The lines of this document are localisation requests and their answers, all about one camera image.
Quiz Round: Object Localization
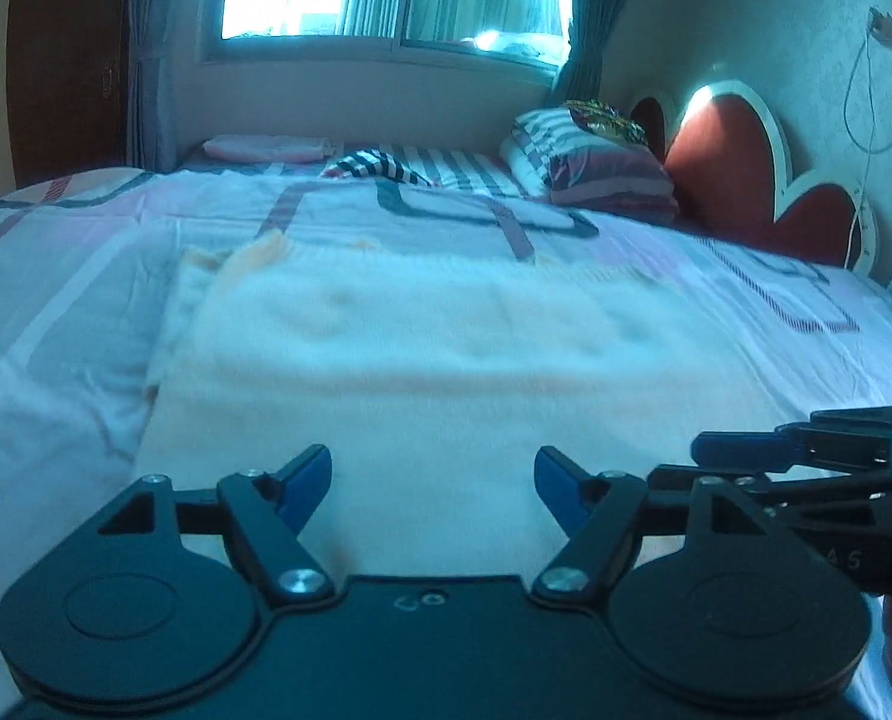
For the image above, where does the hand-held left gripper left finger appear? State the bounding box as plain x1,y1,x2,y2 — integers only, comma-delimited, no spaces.
97,444,336,605

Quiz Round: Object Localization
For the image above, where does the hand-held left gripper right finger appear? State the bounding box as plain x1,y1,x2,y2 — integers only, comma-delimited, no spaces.
531,446,784,605

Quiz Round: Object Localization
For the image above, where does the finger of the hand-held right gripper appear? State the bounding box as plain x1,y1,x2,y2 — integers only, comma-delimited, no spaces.
647,463,892,512
690,424,814,467

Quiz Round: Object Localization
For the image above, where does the white fluffy towel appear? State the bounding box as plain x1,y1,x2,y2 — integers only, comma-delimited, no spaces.
134,229,801,587

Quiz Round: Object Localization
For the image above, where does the red heart-shaped headboard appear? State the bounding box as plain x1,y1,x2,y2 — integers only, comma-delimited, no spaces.
629,78,881,275

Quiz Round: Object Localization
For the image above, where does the patterned pink bed sheet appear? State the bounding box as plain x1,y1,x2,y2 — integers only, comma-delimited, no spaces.
0,163,892,720

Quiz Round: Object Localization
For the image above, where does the striped pillow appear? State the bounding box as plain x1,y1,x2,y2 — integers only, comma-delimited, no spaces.
500,106,681,227

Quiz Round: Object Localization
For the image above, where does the black white striped cloth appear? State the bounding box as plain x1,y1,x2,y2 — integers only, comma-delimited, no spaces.
320,149,441,188

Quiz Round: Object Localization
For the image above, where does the striped mattress sheet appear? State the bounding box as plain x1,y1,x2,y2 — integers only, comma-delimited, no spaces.
179,141,553,200

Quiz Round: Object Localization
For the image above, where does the pink folded cloth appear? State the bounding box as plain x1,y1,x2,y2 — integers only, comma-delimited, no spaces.
203,133,334,164

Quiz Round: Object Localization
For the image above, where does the blue curtain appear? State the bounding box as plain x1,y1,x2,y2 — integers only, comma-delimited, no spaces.
551,0,654,115
119,0,231,170

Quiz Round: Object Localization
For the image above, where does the brown wooden wardrobe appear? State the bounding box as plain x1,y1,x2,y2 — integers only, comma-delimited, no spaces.
7,0,144,190

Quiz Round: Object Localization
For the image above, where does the hanging charger cable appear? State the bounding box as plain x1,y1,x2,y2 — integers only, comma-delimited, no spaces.
842,11,892,271

